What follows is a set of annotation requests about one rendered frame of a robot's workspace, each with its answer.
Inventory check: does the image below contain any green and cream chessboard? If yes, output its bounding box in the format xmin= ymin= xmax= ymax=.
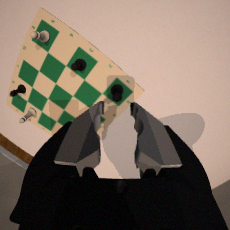
xmin=6 ymin=7 xmax=145 ymax=136

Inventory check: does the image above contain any white chess pawn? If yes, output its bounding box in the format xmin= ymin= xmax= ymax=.
xmin=30 ymin=30 xmax=50 ymax=43

